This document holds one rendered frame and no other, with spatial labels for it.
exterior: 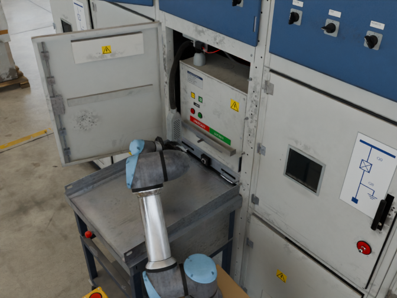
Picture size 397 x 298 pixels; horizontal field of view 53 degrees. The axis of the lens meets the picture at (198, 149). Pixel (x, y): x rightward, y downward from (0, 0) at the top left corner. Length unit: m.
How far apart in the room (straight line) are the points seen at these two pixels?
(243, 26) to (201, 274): 0.95
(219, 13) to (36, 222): 2.22
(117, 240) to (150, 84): 0.87
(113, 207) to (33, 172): 1.86
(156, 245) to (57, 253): 1.66
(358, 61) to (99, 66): 1.28
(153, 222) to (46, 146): 2.77
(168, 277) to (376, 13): 1.08
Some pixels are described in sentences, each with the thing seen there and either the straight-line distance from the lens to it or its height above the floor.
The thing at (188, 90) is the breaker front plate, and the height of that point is 1.25.
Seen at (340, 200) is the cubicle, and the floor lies 1.19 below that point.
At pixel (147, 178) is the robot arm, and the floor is 1.32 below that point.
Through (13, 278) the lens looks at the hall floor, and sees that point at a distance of 3.02.
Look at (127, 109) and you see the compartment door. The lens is 2.27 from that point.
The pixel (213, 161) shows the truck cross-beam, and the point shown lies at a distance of 2.18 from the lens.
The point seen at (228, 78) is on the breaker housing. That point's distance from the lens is 1.96.
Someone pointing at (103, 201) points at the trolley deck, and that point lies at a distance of 2.08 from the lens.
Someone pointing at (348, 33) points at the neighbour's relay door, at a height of 1.81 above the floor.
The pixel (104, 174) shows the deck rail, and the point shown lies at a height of 0.88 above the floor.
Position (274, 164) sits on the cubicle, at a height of 1.17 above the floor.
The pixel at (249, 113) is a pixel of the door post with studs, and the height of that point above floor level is 1.34.
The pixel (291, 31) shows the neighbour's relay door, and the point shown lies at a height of 1.76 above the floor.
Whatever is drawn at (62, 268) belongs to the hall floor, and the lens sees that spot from 2.96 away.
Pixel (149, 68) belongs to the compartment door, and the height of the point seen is 1.33.
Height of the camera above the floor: 2.23
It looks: 36 degrees down
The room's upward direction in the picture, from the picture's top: 1 degrees clockwise
